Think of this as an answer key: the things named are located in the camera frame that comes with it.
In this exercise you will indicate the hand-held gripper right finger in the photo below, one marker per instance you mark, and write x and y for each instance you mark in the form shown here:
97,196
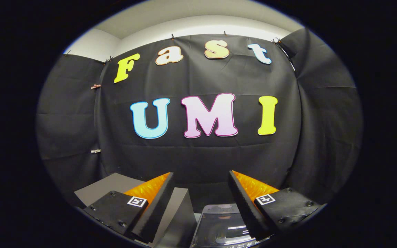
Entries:
245,206

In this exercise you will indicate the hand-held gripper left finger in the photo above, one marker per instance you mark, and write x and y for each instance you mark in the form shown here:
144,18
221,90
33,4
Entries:
159,210

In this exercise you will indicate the black backdrop cloth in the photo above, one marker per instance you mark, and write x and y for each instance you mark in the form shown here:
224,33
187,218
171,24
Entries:
202,158

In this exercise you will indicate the white clip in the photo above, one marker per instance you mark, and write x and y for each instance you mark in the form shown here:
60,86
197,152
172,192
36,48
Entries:
95,151

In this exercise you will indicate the pink clip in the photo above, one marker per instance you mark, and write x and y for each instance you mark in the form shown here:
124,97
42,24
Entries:
95,86

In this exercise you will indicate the row of black clips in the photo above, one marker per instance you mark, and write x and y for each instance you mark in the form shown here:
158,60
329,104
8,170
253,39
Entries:
172,35

